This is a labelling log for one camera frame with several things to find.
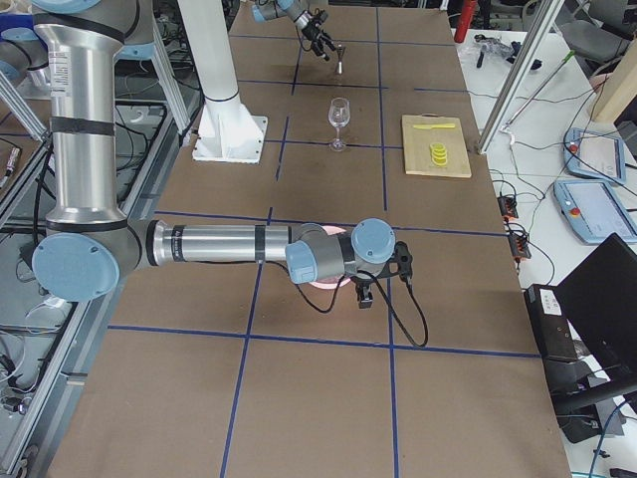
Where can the aluminium frame post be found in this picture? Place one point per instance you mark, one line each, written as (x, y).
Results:
(544, 18)

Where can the pink bowl of ice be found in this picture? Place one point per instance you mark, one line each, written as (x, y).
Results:
(327, 253)

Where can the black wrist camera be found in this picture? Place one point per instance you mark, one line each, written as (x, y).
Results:
(403, 261)

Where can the blue teach pendant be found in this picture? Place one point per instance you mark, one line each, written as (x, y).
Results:
(597, 155)
(593, 210)

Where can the yellow plastic knife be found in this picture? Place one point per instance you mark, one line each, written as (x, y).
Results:
(429, 126)

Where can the steel double jigger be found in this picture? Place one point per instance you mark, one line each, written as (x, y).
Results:
(340, 50)

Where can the clear wine glass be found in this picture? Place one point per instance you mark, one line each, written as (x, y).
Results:
(338, 117)

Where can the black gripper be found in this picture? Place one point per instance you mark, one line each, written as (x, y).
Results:
(359, 282)
(311, 31)

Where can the red fire extinguisher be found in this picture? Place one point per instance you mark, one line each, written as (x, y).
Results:
(465, 20)

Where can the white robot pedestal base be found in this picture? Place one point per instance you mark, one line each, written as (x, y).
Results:
(227, 131)

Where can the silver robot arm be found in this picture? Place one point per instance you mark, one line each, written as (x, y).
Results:
(270, 10)
(90, 242)

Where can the bamboo cutting board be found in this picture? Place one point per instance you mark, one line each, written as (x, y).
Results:
(417, 152)

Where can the black power box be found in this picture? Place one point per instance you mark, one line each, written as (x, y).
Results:
(550, 326)

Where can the black laptop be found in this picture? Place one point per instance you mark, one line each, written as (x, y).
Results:
(599, 299)

